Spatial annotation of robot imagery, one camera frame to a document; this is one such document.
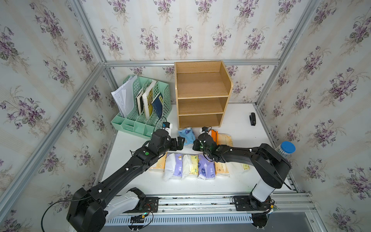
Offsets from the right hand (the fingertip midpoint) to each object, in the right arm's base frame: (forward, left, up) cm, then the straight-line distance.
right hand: (193, 142), depth 91 cm
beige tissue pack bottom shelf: (+3, -21, -1) cm, 21 cm away
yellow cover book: (+20, +30, +17) cm, 40 cm away
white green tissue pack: (-17, -26, -2) cm, 31 cm away
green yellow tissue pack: (-16, +2, 0) cm, 16 cm away
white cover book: (+24, +37, +11) cm, 46 cm away
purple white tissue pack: (-16, +11, +1) cm, 20 cm away
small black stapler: (+22, -45, -4) cm, 50 cm away
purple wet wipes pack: (-17, -7, 0) cm, 18 cm away
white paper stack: (+22, +45, +20) cm, 54 cm away
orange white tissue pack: (+5, -14, +1) cm, 15 cm away
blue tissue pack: (+6, +3, 0) cm, 7 cm away
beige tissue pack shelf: (-15, -16, -2) cm, 22 cm away
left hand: (-5, +8, +12) cm, 15 cm away
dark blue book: (+25, +26, +9) cm, 37 cm away
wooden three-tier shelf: (+22, -5, +25) cm, 33 cm away
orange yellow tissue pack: (-15, +20, -1) cm, 25 cm away
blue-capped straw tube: (-11, -47, +13) cm, 50 cm away
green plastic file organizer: (+13, +40, +1) cm, 42 cm away
